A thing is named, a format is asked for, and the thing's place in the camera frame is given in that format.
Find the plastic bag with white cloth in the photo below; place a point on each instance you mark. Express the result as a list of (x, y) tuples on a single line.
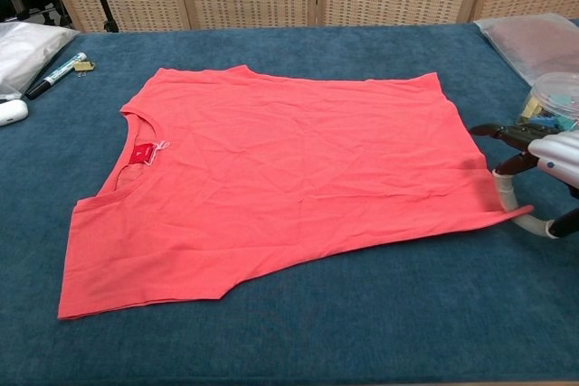
[(27, 56)]

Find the white earbuds case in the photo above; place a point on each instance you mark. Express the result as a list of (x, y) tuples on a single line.
[(11, 114)]

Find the black white marker pen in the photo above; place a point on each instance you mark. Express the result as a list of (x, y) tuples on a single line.
[(54, 76)]

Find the gold binder clip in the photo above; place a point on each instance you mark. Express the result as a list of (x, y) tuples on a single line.
[(86, 67)]

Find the clear jar of binder clips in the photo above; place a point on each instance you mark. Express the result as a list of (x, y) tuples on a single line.
[(554, 96)]

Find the blue carpet table mat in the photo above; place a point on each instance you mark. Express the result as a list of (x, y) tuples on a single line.
[(289, 47)]

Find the coral red sleeveless shirt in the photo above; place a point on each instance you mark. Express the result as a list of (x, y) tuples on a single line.
[(280, 178)]

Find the plastic bag with maroon cloth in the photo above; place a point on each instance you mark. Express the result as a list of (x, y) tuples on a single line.
[(538, 47)]

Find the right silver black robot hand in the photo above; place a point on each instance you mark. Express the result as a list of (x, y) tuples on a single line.
[(556, 151)]

